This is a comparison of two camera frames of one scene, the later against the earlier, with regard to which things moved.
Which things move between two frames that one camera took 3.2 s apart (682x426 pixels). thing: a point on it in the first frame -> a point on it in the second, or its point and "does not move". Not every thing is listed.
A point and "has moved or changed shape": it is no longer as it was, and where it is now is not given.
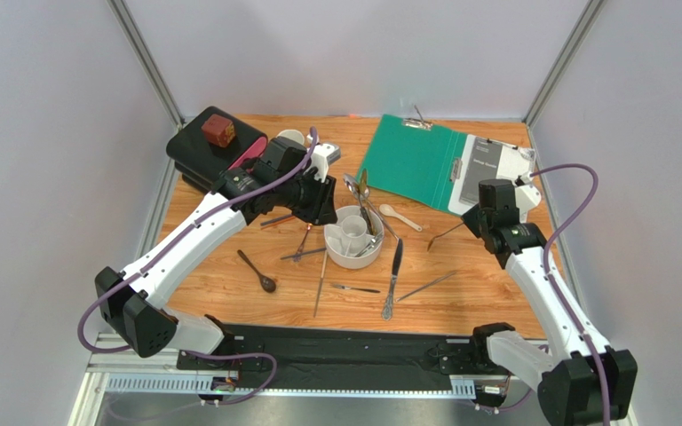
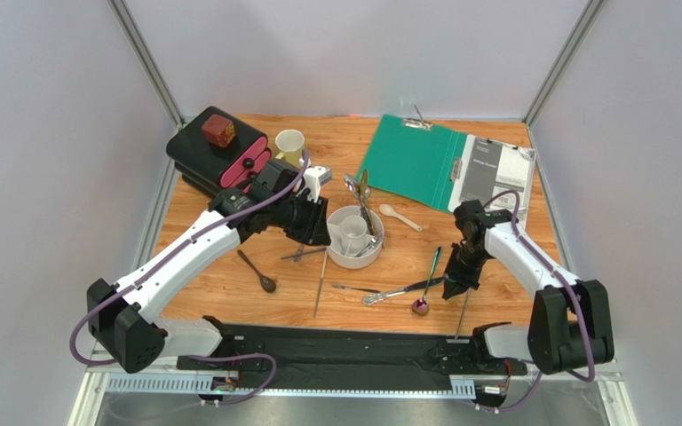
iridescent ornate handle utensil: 297,258 does not move
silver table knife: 387,308 has moved or changed shape
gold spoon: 363,183 does not move
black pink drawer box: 202,162 does not move
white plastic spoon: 389,209 does not move
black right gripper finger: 493,237 -> 466,280
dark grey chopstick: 303,254 does not move
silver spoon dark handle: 352,185 does not move
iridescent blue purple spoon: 461,224 -> 421,306
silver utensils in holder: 370,244 does not move
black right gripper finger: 471,219 -> 451,288
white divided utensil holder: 355,240 does not move
